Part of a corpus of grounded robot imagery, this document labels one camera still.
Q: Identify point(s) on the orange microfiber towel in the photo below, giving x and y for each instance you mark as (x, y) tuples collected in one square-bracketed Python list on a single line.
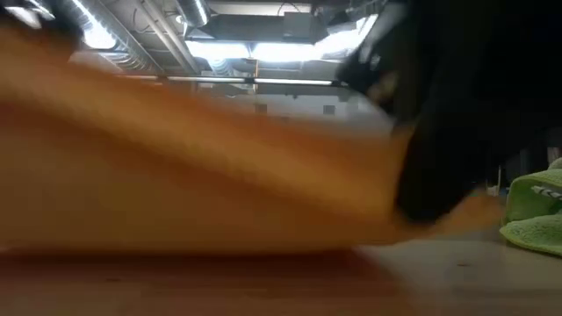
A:
[(175, 175)]

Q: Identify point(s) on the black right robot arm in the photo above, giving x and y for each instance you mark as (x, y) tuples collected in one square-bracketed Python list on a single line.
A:
[(513, 66)]

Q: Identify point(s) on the lime green microfiber towel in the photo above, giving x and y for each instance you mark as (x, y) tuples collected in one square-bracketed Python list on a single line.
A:
[(531, 206)]

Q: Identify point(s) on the long ceiling light strip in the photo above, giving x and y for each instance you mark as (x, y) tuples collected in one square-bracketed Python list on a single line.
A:
[(263, 81)]

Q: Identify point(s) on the silver ceiling duct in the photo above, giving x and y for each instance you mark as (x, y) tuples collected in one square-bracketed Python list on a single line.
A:
[(193, 11)]

